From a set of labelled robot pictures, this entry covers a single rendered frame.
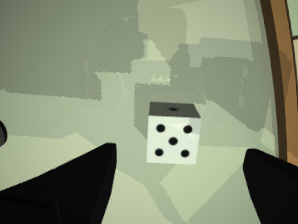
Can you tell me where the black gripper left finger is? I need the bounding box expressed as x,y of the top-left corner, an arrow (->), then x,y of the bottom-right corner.
0,143 -> 116,224

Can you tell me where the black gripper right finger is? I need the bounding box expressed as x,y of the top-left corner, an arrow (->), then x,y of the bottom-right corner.
242,149 -> 298,224

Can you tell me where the square ring game board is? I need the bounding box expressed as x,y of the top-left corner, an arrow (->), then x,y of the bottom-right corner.
259,0 -> 298,167

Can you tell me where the white die with black pips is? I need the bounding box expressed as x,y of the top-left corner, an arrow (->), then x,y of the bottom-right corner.
146,101 -> 201,165

